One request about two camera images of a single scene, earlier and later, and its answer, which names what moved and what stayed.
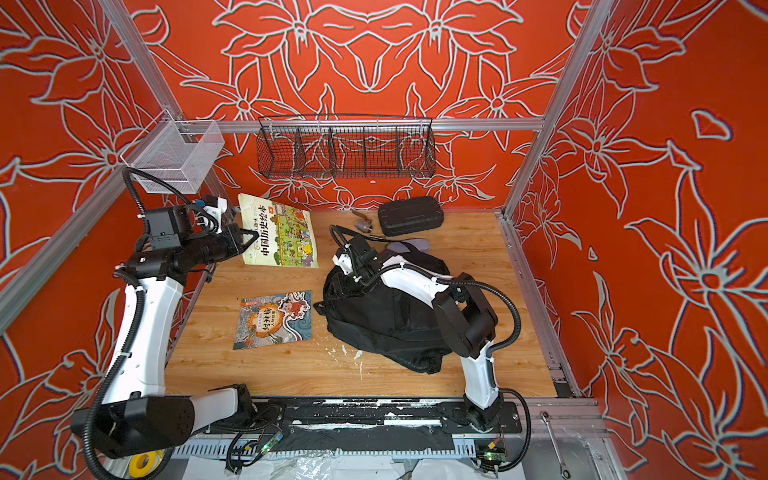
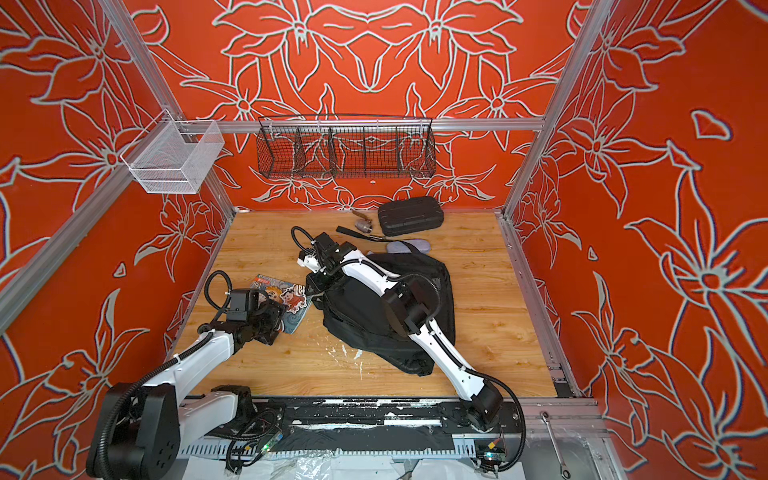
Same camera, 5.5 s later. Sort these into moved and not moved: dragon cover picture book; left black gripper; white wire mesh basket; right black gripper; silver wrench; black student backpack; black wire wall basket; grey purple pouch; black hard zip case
Moved: left black gripper; dragon cover picture book; right black gripper
Not moved: silver wrench; white wire mesh basket; grey purple pouch; black student backpack; black wire wall basket; black hard zip case
